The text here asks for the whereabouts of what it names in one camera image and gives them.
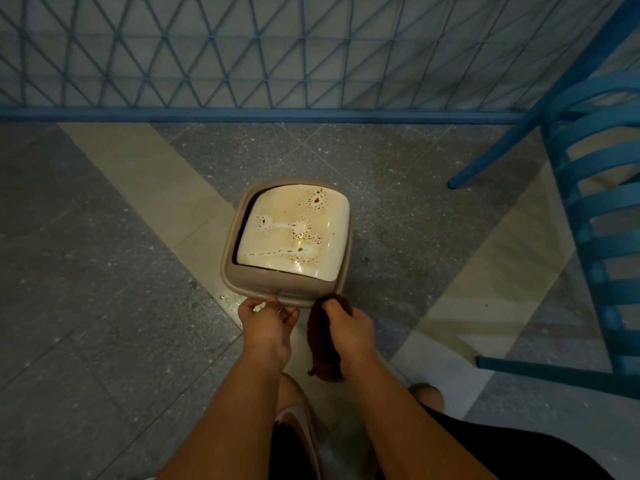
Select beige plastic tub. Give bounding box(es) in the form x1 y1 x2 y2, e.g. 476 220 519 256
220 180 355 309

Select blue lattice fence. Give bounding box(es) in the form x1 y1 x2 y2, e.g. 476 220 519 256
0 0 640 124

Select person's right leg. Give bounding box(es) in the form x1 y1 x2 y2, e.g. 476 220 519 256
408 383 446 414

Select stained white square plate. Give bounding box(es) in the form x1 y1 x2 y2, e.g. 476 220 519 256
236 185 351 282

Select person's left forearm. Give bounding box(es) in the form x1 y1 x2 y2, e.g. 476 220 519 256
159 355 287 480

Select blue wooden chair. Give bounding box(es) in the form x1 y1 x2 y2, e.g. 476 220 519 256
447 0 640 399

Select dark brown cloth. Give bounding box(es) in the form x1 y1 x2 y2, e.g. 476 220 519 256
306 293 354 383

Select person's right forearm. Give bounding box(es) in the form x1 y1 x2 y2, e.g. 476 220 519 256
344 359 497 480

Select person's left hand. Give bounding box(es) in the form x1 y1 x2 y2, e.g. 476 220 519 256
237 297 300 370

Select black shorts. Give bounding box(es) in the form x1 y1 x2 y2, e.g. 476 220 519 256
375 401 617 480

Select person's left leg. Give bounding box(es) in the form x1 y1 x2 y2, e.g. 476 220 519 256
276 373 316 421

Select person's leg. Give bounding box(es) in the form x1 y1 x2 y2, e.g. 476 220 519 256
408 383 446 414
276 373 316 421

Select person's right hand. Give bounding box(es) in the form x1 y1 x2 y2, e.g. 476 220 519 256
321 298 381 369

